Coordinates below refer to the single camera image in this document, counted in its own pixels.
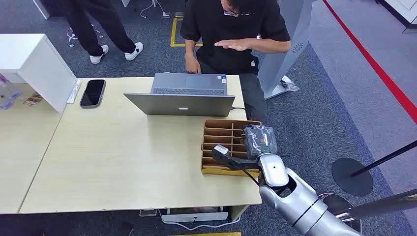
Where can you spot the grey gate panel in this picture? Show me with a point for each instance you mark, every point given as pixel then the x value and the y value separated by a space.
pixel 286 49

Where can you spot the printed paper packet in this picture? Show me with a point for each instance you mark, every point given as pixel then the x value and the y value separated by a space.
pixel 32 99

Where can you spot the person's left forearm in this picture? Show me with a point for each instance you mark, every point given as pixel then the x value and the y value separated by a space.
pixel 270 45

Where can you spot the grey laptop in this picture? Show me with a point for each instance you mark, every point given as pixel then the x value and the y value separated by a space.
pixel 182 104

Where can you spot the white cabinet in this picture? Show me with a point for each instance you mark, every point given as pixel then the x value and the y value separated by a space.
pixel 35 65

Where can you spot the person's left hand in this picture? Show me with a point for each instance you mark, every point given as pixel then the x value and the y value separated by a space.
pixel 233 44

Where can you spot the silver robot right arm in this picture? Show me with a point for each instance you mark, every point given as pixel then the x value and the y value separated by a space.
pixel 303 205

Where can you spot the clear plastic bottle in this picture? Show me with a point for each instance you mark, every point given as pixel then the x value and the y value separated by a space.
pixel 7 94

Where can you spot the person's right hand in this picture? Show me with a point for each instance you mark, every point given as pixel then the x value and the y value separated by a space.
pixel 192 65

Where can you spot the person's right forearm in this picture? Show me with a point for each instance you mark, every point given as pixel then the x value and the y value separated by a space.
pixel 189 49

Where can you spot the person's hand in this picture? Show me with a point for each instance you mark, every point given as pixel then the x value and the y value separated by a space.
pixel 192 65
pixel 233 44

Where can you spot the seated person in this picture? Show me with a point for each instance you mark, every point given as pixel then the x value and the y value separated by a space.
pixel 228 29

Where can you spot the clear plastic bag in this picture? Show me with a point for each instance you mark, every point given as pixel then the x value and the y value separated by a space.
pixel 289 84

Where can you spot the black smartphone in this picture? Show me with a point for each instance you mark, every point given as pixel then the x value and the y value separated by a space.
pixel 92 93

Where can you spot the red floor tape line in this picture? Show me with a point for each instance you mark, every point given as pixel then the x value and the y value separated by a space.
pixel 374 65

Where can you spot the brown slotted card holder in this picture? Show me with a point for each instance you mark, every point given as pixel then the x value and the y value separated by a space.
pixel 221 133

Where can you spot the silver stanchion with round base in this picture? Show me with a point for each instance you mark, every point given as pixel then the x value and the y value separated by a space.
pixel 381 205

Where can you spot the white drawer unit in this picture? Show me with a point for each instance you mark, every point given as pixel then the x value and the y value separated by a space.
pixel 195 216

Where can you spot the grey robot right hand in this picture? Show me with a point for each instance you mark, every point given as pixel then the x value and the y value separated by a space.
pixel 259 141

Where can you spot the black stanchion with round base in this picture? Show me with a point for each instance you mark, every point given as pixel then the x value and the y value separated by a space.
pixel 351 177

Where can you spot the standing person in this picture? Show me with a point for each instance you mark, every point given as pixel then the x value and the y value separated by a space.
pixel 88 29

